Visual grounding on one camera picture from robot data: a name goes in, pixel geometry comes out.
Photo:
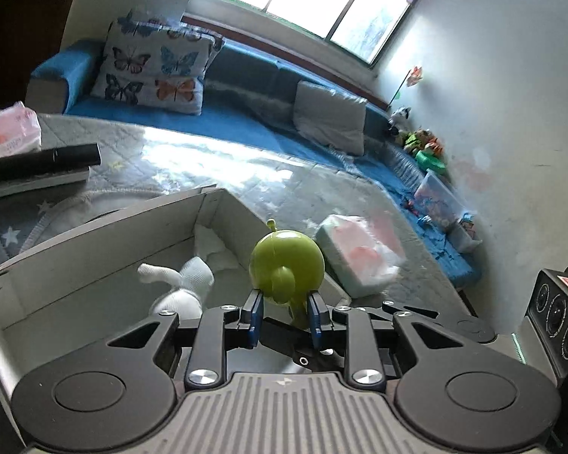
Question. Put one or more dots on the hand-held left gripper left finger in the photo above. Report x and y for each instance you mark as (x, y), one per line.
(254, 318)

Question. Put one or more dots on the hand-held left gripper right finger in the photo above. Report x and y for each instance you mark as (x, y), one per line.
(316, 324)

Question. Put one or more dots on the green alien toy figure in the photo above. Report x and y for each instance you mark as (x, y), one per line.
(284, 257)

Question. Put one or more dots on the white plush rabbit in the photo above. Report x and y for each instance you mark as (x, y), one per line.
(189, 288)

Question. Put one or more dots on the grey cardboard box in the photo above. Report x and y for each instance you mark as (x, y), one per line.
(99, 246)

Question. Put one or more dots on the small clear plastic container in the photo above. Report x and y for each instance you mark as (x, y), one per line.
(466, 236)

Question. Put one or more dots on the pink white tissue packet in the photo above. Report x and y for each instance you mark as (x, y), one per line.
(7, 132)
(355, 250)

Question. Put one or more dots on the clear plastic storage bin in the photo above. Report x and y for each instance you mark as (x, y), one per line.
(438, 198)

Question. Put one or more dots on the green plastic toy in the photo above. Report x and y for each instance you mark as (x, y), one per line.
(430, 161)

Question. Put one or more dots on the orange plush toy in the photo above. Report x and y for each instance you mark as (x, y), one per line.
(434, 145)

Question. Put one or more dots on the green yellow plush toy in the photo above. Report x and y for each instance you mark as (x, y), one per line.
(415, 141)

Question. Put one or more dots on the grey white pillow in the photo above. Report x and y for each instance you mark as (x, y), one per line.
(329, 116)

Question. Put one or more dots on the black white plush toy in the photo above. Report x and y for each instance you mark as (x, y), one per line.
(400, 117)

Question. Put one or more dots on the blue sofa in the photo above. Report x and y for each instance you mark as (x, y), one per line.
(246, 80)

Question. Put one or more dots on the flat white box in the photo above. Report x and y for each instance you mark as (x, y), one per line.
(33, 185)

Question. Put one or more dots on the black cylinder case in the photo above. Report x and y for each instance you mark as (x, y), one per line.
(42, 161)

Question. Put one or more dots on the paper pinwheel toy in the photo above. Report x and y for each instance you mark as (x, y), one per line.
(414, 74)

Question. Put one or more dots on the butterfly print pillow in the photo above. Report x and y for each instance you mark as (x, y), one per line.
(156, 64)

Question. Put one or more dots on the dark wooden door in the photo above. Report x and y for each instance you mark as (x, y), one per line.
(23, 28)

